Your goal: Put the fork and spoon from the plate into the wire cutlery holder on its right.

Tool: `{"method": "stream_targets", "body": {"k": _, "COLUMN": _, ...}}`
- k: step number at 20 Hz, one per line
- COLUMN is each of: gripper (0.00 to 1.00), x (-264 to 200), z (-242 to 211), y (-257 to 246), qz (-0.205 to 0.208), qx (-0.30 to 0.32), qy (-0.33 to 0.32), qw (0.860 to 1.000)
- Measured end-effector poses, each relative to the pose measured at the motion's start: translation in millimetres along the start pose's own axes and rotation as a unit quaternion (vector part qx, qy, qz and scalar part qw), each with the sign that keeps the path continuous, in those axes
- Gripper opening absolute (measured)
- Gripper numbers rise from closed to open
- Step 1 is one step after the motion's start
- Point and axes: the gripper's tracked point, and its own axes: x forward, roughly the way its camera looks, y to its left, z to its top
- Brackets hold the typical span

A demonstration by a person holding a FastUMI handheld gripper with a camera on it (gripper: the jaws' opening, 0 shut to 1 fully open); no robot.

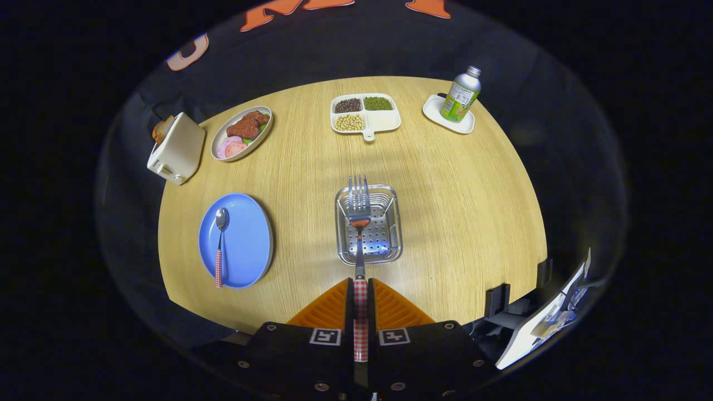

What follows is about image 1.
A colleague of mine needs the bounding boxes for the brown fried meat pieces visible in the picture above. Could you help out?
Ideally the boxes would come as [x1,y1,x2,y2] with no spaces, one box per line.
[226,110,270,140]

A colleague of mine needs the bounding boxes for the divided white bean dish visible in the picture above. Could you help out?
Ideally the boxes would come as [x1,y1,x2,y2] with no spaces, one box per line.
[330,92,402,142]

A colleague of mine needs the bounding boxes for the spoon with red checked handle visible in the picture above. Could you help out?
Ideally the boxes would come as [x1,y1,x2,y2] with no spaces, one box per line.
[214,207,230,288]

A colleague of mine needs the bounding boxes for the oval white food dish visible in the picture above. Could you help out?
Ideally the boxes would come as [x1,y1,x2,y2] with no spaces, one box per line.
[211,106,274,163]

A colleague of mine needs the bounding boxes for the green label metal bottle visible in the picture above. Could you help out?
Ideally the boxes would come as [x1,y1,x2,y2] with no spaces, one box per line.
[440,66,482,124]

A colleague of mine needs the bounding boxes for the fork with red checked handle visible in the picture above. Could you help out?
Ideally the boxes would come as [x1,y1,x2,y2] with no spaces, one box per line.
[348,175,373,363]

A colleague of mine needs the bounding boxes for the pink ham slices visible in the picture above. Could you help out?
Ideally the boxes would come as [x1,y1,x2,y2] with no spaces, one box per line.
[217,135,250,159]

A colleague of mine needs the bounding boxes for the toasted bread slice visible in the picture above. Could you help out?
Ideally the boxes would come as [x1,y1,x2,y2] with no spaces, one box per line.
[152,115,176,146]

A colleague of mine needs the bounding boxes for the small square white dish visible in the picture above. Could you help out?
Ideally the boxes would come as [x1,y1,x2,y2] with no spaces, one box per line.
[422,94,476,135]

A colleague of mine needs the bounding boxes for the perforated metal basket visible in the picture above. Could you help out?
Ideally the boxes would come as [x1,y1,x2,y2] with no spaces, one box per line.
[335,184,403,266]

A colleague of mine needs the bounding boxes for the cream white toaster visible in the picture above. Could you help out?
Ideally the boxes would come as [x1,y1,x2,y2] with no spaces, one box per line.
[146,112,206,185]

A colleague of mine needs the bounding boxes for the blue round plate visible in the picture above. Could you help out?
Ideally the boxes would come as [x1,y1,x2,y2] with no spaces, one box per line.
[198,193,275,290]

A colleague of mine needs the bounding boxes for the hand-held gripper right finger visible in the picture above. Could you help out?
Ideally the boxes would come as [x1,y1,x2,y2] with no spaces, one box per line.
[368,277,496,401]

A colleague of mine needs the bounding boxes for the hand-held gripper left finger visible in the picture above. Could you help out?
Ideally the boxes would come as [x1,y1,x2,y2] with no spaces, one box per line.
[223,277,355,401]

